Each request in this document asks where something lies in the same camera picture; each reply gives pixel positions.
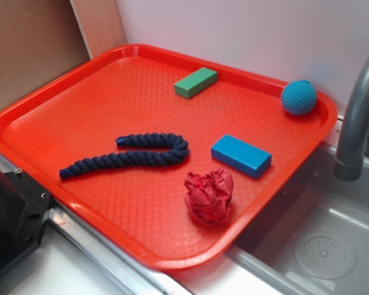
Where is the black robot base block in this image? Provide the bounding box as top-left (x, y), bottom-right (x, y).
top-left (0, 170), bottom-right (52, 276)

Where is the blue rectangular block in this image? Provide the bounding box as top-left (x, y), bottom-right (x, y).
top-left (211, 135), bottom-right (272, 178)

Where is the green rectangular block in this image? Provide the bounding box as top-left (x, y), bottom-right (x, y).
top-left (174, 68), bottom-right (218, 99)

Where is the crumpled red paper ball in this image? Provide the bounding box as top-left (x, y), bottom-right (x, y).
top-left (184, 168), bottom-right (234, 226)

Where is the orange plastic tray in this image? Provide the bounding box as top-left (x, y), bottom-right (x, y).
top-left (0, 45), bottom-right (338, 270)

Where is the blue textured ball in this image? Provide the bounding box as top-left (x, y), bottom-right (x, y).
top-left (281, 80), bottom-right (317, 116)

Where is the dark blue twisted rope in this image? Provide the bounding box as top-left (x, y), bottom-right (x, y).
top-left (59, 132), bottom-right (191, 181)

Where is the grey toy faucet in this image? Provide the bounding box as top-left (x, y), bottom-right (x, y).
top-left (334, 58), bottom-right (369, 181)

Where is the brown cardboard panel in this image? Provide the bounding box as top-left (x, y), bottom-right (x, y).
top-left (0, 1), bottom-right (127, 111)

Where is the grey toy sink basin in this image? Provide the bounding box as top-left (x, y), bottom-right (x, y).
top-left (172, 115), bottom-right (369, 295)

